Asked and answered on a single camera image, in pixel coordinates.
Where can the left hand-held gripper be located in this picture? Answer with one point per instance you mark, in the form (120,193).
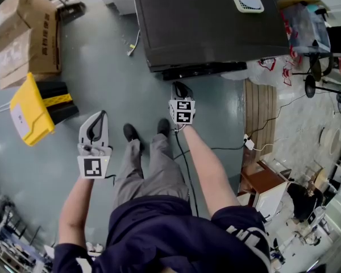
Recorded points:
(92,166)

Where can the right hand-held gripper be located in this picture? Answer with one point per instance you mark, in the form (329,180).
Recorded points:
(182,111)

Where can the person's left forearm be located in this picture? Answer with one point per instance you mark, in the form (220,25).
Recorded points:
(74,212)

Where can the person's right forearm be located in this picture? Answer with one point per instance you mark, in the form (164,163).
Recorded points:
(207,166)

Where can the dark grey washing machine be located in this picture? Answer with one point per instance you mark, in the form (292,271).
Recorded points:
(201,24)

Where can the white pad on machine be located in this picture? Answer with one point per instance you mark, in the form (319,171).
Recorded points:
(247,1)

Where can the white brown cabinet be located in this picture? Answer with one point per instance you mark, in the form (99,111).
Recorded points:
(261,181)

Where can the person's left black shoe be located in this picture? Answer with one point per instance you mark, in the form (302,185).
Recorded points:
(130,132)

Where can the person's black shoe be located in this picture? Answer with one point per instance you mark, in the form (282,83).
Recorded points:
(163,127)
(130,132)

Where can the person's right black shoe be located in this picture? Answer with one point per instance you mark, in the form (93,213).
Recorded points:
(163,127)

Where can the yellow plastic bin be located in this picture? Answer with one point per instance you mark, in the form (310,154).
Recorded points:
(28,115)

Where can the person's grey trousers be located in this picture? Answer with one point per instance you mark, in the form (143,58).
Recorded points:
(156,175)

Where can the brown wooden slatted platform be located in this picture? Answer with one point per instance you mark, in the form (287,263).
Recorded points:
(260,109)

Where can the white power strip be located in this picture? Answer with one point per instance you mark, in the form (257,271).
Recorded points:
(248,142)

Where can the pile of white plastic bags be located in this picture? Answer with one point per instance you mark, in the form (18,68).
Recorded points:
(265,71)

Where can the printed cardboard box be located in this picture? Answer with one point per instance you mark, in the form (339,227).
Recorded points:
(37,38)

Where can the black hand trolley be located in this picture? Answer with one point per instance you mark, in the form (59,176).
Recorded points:
(71,10)

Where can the person's navy shirt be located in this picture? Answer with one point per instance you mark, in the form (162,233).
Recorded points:
(164,237)

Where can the black floor fan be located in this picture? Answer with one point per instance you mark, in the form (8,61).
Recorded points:
(310,85)

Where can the clear plastic storage bag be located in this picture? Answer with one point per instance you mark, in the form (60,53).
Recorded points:
(307,30)

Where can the white backpack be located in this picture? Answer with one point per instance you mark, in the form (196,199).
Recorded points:
(315,215)

